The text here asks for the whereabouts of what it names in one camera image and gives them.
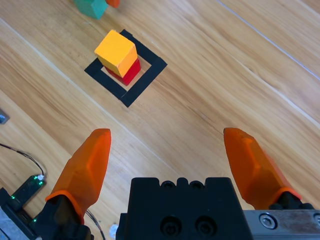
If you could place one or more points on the green wooden cube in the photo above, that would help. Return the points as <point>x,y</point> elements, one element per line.
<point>87,7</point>

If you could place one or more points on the red wooden cube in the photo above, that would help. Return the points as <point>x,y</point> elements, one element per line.
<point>132,72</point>

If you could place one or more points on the yellow wooden cube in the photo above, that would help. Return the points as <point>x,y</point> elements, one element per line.
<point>112,47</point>

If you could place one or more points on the black tape square outline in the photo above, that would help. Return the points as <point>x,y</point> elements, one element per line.
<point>140,87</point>

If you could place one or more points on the dark circuit board green LEDs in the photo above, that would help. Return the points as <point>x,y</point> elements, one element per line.
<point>28,191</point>

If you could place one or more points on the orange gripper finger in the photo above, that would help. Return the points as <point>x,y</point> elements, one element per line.
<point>85,170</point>
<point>252,170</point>
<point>113,3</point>

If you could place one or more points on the white paper scrap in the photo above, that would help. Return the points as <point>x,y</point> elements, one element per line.
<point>114,230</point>

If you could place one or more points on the grey black electronics box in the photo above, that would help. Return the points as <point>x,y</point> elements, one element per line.
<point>10,225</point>

